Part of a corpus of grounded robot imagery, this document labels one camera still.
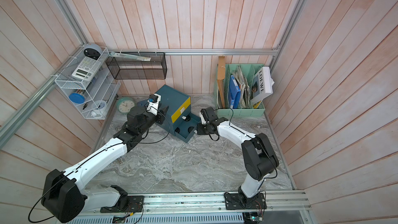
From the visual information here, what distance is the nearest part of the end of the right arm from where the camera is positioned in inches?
26.6

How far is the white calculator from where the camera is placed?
0.75m

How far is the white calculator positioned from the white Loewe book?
943 millimetres

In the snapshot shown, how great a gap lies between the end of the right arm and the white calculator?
0.61 m
